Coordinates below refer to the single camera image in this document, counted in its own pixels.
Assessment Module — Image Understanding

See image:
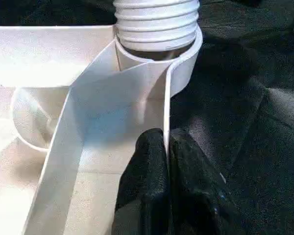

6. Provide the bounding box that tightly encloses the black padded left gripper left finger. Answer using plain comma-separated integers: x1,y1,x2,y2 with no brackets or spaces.
111,128,169,235

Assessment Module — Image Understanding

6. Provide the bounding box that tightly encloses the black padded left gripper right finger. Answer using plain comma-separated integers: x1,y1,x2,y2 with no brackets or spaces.
167,128,246,235

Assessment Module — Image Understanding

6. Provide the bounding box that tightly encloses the white plastic table top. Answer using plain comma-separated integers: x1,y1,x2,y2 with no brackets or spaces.
0,23,204,235

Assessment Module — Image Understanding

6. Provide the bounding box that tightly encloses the white plastic table leg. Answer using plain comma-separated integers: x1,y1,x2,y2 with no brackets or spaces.
112,0,201,53

